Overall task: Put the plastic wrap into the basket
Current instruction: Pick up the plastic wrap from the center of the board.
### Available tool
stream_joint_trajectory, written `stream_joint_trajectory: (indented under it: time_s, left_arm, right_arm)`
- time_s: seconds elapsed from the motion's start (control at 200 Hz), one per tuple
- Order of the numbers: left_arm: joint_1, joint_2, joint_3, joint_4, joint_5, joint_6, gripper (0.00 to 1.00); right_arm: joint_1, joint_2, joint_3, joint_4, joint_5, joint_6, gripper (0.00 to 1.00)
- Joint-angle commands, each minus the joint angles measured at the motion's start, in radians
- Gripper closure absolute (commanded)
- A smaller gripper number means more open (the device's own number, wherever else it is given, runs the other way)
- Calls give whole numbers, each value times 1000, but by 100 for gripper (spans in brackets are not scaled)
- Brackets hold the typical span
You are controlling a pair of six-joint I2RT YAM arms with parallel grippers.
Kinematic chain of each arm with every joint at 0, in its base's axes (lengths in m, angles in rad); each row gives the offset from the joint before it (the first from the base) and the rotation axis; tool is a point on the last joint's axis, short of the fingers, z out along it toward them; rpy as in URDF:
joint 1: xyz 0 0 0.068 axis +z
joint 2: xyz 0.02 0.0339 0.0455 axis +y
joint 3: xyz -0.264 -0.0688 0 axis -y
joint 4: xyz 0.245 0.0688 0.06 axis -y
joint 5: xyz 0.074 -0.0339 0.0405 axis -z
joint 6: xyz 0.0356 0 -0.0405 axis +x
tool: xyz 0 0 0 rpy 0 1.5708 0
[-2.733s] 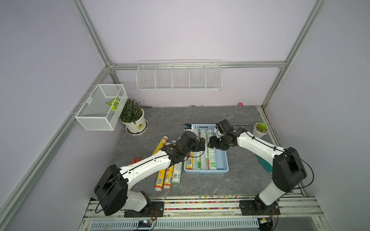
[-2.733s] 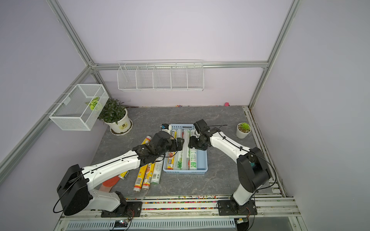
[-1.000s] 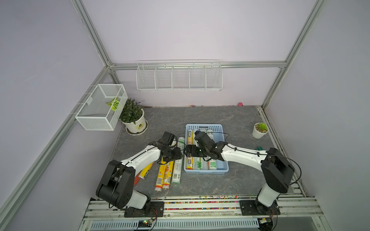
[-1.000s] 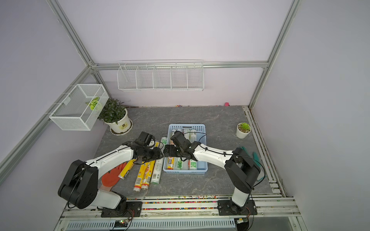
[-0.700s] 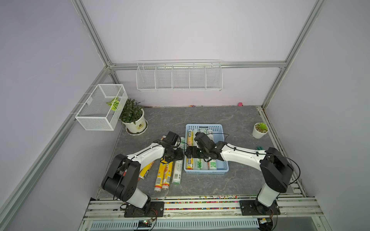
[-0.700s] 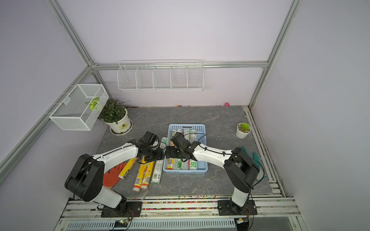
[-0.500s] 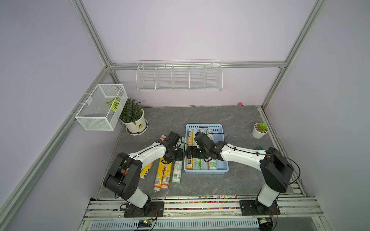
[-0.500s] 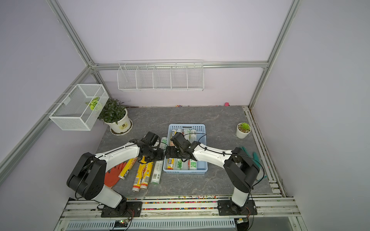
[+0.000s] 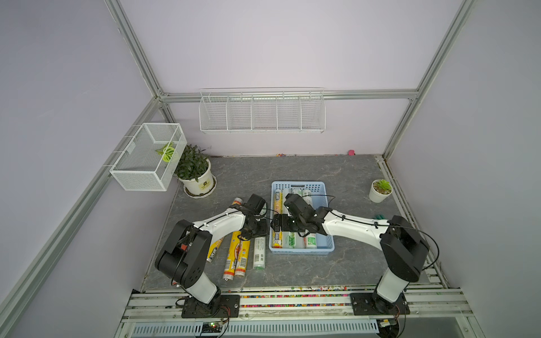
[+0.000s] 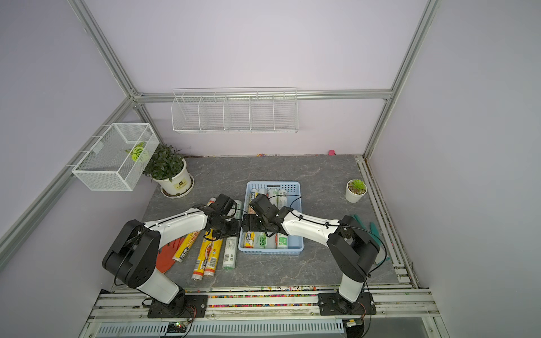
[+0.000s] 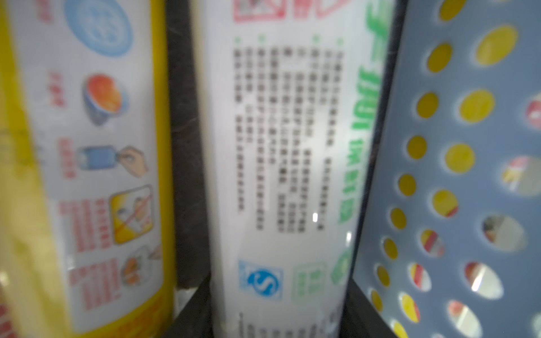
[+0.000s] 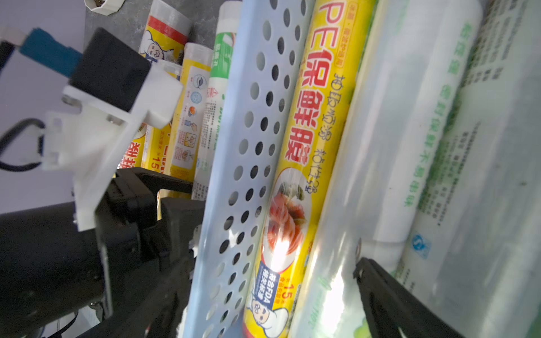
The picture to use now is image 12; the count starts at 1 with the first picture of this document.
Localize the yellow plastic wrap roll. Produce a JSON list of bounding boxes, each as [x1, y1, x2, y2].
[[242, 1, 377, 337]]

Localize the light blue plastic basket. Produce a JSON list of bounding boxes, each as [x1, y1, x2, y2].
[[183, 1, 315, 337]]

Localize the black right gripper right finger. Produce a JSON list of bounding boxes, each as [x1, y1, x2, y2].
[[354, 258, 462, 337]]

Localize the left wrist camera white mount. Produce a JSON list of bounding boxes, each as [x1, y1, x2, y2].
[[18, 27, 183, 232]]

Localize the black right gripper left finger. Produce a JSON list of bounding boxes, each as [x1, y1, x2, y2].
[[76, 253, 195, 337]]

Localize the white plant pot with saucer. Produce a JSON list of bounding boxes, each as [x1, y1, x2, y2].
[[84, 0, 125, 16]]

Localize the white green wrap roll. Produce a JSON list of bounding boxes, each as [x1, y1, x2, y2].
[[192, 1, 242, 201], [289, 1, 487, 337]]

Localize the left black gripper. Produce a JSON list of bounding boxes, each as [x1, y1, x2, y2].
[[1, 168, 204, 337]]

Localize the yellow wrap roll left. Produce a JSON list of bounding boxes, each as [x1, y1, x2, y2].
[[118, 1, 192, 173]]

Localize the white wrap roll red label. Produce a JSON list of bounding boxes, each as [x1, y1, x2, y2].
[[396, 1, 540, 337]]

